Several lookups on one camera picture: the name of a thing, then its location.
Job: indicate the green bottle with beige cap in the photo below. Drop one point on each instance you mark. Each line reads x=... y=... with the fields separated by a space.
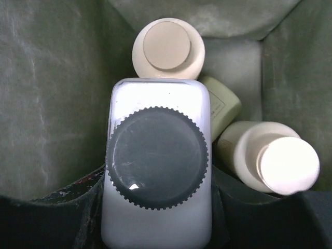
x=225 y=105

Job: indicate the cream bottle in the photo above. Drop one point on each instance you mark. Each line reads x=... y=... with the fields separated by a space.
x=168 y=48
x=269 y=157

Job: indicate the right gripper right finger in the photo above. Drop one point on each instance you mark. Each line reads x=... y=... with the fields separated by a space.
x=258 y=220

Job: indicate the white bottle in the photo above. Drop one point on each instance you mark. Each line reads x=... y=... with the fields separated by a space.
x=157 y=190

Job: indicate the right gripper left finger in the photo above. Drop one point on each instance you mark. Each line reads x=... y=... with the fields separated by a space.
x=67 y=218

